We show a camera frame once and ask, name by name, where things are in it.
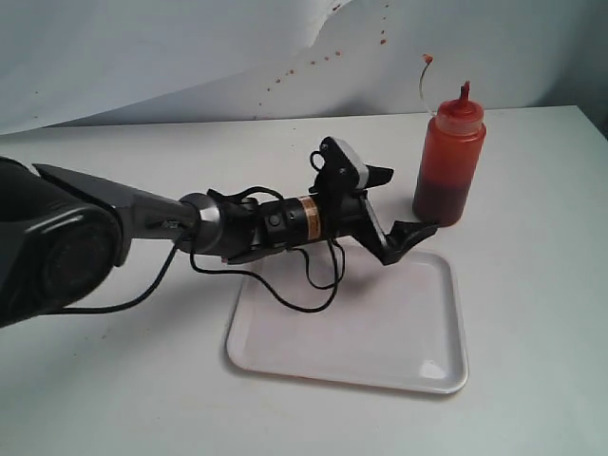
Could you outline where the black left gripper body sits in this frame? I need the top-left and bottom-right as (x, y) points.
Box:
(308, 187), (397, 264)

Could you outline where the red ketchup squeeze bottle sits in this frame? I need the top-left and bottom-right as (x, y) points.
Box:
(412, 53), (486, 227)

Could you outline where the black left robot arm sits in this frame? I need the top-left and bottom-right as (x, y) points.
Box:
(1, 153), (437, 326)

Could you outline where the white rectangular plastic tray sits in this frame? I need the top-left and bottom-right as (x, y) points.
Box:
(226, 242), (468, 394)

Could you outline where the white paper backdrop sheet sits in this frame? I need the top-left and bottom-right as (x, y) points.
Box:
(0, 0), (362, 137)

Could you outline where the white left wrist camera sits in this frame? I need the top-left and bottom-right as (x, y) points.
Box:
(309, 137), (370, 197)

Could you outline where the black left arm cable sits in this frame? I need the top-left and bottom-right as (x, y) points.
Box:
(61, 187), (348, 314)

